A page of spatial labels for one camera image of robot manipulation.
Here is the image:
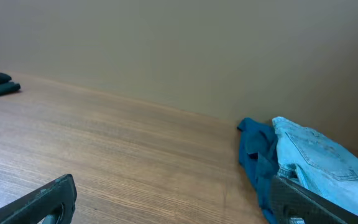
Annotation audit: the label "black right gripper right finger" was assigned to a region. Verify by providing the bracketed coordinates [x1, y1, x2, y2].
[269, 176, 358, 224]

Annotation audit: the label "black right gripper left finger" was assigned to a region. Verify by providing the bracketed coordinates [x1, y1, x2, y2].
[0, 174, 77, 224]

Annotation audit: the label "light blue denim shorts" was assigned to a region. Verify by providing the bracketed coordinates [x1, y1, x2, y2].
[272, 116, 358, 215]

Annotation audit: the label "dark blue garment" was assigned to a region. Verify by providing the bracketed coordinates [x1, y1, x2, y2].
[237, 118, 278, 223]

